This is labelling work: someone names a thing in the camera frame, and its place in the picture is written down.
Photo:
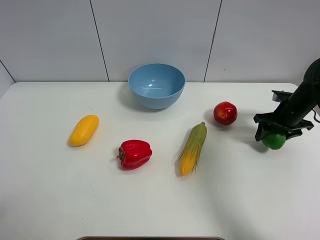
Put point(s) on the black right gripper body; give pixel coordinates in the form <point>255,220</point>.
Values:
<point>289,115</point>

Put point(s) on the red bell pepper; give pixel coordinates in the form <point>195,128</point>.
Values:
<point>134,153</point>

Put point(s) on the red apple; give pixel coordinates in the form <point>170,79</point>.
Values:
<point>225,113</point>

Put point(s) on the green lime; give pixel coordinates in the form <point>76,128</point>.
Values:
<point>274,141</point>

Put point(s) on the yellow mango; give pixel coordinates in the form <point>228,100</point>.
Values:
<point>84,131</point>

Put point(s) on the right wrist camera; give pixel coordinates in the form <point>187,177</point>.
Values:
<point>279,96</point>

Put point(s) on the blue bowl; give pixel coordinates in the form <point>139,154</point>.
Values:
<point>156,85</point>

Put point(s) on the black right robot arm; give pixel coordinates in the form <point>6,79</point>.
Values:
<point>310,84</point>

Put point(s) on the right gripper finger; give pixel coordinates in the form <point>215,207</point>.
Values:
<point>292,134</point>
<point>263,130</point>

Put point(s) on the corn cob with husk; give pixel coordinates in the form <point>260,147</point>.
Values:
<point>192,150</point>

